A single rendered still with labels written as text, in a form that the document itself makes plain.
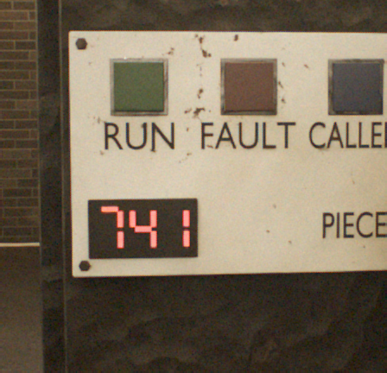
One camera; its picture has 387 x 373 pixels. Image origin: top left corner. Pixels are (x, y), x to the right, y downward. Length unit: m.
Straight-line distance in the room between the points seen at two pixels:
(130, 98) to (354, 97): 0.16
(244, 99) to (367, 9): 0.12
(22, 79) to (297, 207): 6.08
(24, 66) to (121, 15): 6.03
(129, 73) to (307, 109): 0.13
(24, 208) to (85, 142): 6.11
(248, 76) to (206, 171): 0.08
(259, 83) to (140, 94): 0.09
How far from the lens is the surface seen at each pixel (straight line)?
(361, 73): 0.63
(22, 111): 6.68
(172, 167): 0.62
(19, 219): 6.75
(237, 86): 0.62
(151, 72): 0.62
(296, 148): 0.63
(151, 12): 0.64
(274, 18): 0.65
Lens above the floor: 1.20
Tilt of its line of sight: 4 degrees down
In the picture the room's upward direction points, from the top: straight up
